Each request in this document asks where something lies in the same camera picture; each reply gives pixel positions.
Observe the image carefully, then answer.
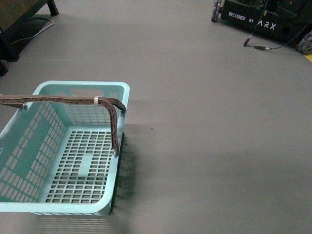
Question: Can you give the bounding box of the light teal plastic basket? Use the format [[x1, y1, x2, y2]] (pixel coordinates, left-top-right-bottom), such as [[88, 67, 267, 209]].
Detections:
[[0, 81, 130, 216]]

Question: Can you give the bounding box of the white zip tie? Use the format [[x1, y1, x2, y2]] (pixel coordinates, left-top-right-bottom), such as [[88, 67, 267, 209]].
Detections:
[[94, 96, 100, 106]]

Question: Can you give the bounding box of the black cable with connector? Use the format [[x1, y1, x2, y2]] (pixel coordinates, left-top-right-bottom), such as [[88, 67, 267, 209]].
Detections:
[[243, 0, 312, 51]]

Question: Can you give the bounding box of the brown basket handle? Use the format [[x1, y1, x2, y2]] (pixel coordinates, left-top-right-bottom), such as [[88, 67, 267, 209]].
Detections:
[[0, 95, 126, 157]]

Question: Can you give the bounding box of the grey floor cable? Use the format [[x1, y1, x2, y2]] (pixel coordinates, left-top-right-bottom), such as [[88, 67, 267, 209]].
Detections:
[[12, 16, 54, 44]]

